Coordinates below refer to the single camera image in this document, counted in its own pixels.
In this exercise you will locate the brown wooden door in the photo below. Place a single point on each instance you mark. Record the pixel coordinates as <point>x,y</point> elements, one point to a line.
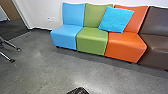
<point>10,8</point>

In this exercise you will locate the green sofa seat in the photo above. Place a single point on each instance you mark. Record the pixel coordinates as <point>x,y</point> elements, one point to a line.
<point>91,40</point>

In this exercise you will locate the blue sofa seat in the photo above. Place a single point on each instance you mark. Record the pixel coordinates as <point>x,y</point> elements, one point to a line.
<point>65,35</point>

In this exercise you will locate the orange sofa seat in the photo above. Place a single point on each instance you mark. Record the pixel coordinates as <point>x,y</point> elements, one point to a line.
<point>125,46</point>

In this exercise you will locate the cyan square cushion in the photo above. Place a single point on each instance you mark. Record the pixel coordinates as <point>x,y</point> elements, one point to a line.
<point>116,19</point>

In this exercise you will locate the brown sofa seat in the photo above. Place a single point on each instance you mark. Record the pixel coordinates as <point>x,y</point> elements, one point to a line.
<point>155,50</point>

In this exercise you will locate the white wall outlet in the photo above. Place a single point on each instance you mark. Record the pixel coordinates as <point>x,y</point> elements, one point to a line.
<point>50,18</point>

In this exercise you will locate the grey door frame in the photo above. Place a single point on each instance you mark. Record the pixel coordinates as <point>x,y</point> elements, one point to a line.
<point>24,16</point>

